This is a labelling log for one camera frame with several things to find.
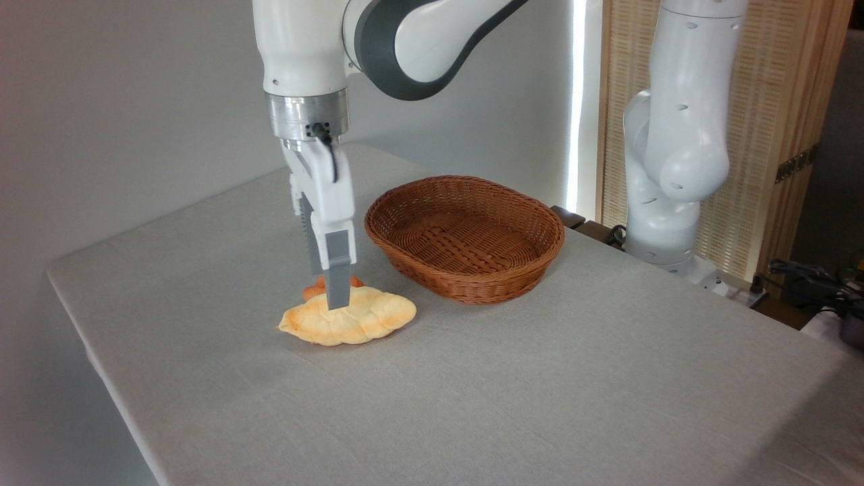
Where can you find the long braided bread loaf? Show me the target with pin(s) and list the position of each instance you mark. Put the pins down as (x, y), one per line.
(364, 320)

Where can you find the dark wooden furniture corner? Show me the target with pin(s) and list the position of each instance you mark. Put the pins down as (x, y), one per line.
(570, 217)

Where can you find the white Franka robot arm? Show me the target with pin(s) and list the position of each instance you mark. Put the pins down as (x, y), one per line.
(682, 135)

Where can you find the grey tablecloth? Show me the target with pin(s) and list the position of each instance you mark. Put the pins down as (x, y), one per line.
(472, 405)

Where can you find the brown wicker basket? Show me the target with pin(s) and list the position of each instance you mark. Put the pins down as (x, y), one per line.
(472, 250)

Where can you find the wooden slatted screen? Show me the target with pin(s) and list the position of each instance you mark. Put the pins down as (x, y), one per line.
(790, 67)

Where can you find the round orange bread roll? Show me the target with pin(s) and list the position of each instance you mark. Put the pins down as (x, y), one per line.
(314, 291)

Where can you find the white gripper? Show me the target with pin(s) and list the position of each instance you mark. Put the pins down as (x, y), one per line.
(331, 202)

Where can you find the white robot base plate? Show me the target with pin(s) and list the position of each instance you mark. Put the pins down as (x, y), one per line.
(705, 273)

